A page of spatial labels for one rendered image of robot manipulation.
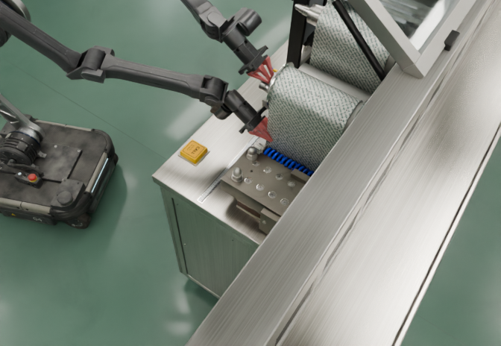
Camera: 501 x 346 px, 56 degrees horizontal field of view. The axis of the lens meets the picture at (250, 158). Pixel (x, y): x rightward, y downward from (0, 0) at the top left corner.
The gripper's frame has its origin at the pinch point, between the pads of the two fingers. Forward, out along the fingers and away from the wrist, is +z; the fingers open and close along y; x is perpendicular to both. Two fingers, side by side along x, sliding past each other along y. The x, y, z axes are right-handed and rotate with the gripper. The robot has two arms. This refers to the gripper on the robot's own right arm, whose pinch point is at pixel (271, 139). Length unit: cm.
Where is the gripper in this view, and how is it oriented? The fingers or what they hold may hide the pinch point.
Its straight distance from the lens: 150.9
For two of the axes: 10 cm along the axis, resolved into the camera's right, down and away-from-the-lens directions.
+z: 6.9, 7.1, 1.4
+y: -5.7, 6.5, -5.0
